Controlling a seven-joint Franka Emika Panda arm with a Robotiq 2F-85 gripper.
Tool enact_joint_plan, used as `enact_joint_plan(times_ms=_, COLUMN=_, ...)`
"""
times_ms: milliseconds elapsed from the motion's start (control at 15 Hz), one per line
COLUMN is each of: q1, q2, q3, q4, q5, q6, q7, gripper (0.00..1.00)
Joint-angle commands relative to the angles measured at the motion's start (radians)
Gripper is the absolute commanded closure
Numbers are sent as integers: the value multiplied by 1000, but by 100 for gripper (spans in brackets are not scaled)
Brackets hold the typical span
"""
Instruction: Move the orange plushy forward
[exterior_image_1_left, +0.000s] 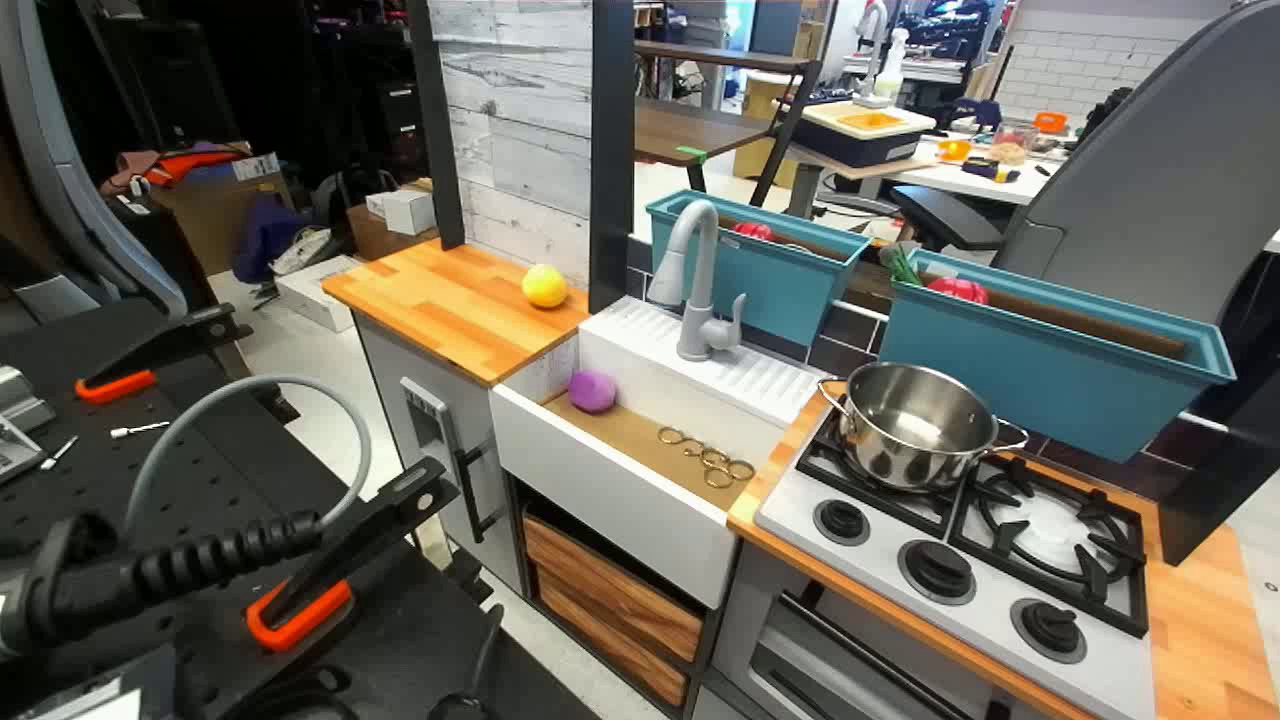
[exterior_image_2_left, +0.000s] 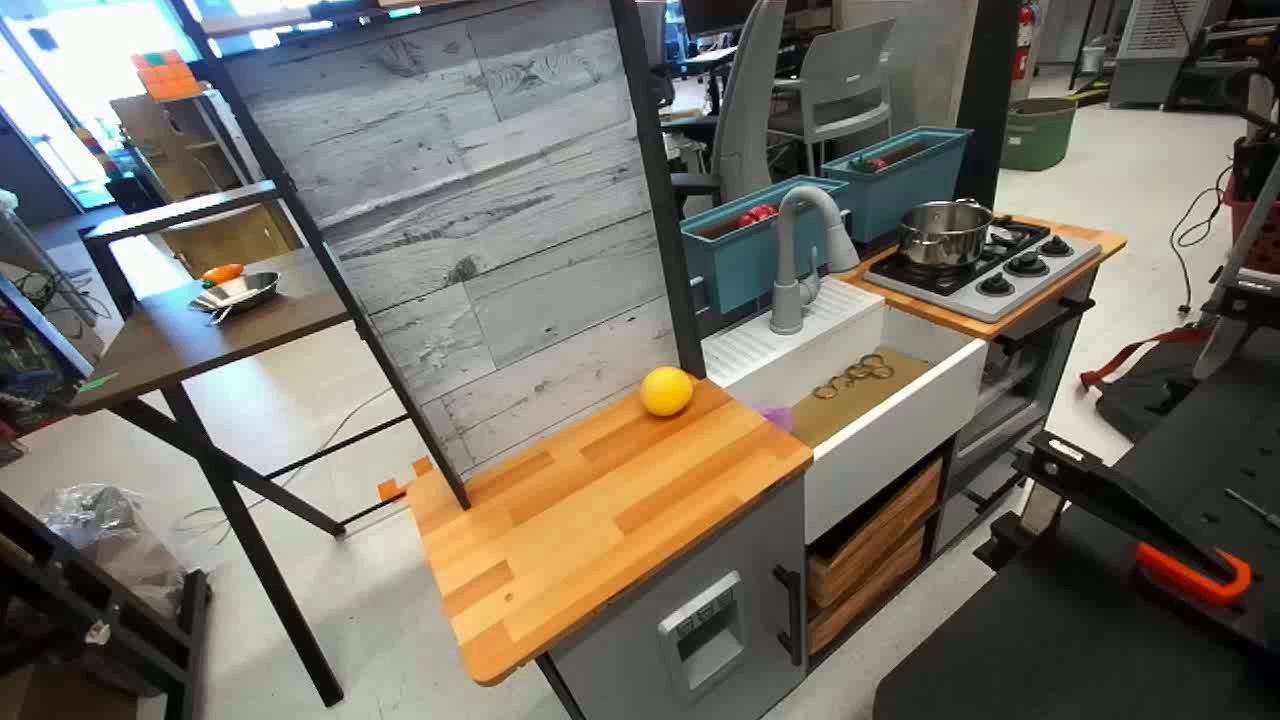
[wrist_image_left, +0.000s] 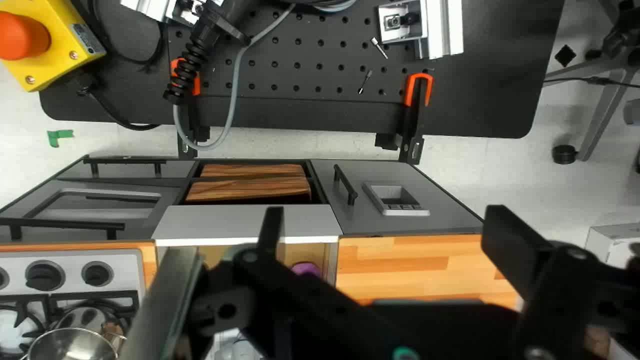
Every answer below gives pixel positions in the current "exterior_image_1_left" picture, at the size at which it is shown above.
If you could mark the yellow lemon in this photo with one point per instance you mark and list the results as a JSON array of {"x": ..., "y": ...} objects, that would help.
[{"x": 546, "y": 284}]

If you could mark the purple plush toy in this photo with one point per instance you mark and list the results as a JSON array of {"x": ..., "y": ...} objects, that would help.
[{"x": 595, "y": 389}]

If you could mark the grey toy faucet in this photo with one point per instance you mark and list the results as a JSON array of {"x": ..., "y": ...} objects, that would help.
[{"x": 691, "y": 274}]

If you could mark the white toy sink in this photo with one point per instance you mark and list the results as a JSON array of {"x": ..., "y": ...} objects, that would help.
[{"x": 605, "y": 473}]

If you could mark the short teal plastic bin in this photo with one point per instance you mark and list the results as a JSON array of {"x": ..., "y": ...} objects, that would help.
[{"x": 766, "y": 288}]

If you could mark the red toy in short bin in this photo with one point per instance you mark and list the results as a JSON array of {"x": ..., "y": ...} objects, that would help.
[{"x": 755, "y": 229}]

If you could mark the wooden countertop beside sink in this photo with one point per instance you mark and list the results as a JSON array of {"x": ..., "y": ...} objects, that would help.
[{"x": 442, "y": 314}]

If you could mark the white cabinet dispenser panel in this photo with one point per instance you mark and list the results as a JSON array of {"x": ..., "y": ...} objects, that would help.
[{"x": 425, "y": 418}]

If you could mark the wooden drawer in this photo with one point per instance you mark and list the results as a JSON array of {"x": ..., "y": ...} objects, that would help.
[
  {"x": 613, "y": 655},
  {"x": 605, "y": 586}
]

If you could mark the grey toy kitchen cabinet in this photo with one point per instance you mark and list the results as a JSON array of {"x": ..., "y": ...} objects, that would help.
[{"x": 388, "y": 384}]

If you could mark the black stove knob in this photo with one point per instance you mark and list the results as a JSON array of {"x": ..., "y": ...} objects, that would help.
[
  {"x": 936, "y": 568},
  {"x": 840, "y": 522},
  {"x": 1050, "y": 630}
]

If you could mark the stainless steel pot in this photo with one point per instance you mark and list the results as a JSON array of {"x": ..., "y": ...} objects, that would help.
[{"x": 912, "y": 431}]

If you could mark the white small box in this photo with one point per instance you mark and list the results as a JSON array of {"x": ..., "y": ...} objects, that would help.
[{"x": 402, "y": 211}]

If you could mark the white toy stove top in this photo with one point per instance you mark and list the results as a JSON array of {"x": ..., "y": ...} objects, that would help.
[{"x": 881, "y": 563}]

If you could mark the yellow and navy tray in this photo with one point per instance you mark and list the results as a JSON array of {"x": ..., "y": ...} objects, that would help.
[{"x": 864, "y": 129}]

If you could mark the red toy in long bin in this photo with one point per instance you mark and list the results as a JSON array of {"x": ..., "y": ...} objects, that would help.
[{"x": 957, "y": 288}]

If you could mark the white flat slab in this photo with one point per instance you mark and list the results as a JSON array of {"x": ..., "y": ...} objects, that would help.
[{"x": 313, "y": 284}]

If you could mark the grey toy oven door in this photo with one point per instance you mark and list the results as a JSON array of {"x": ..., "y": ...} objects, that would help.
[{"x": 803, "y": 660}]

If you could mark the large black orange clamp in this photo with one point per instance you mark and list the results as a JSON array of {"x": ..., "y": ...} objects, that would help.
[{"x": 341, "y": 543}]

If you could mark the white bottle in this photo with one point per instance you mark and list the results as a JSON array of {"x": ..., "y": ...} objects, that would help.
[{"x": 888, "y": 65}]

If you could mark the long teal plastic bin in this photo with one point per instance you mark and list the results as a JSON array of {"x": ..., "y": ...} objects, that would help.
[{"x": 1041, "y": 369}]

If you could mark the cardboard box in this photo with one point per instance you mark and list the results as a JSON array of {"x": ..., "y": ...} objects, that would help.
[{"x": 215, "y": 219}]

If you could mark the small silver tool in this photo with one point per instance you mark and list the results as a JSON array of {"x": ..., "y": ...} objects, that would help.
[{"x": 142, "y": 431}]

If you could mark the small black orange clamp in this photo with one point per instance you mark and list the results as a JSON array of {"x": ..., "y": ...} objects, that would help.
[{"x": 133, "y": 362}]

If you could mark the grey office chair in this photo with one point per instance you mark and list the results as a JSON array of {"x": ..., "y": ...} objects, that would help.
[{"x": 1161, "y": 175}]

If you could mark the grey curved panel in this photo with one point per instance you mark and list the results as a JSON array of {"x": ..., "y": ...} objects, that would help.
[{"x": 67, "y": 182}]

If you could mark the wooden countertop around stove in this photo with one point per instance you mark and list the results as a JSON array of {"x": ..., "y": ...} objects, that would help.
[{"x": 1204, "y": 627}]

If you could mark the thick black frame post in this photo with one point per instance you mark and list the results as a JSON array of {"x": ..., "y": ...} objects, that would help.
[{"x": 609, "y": 147}]

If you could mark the brown desk black frame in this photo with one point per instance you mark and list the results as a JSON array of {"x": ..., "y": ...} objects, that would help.
[{"x": 695, "y": 129}]

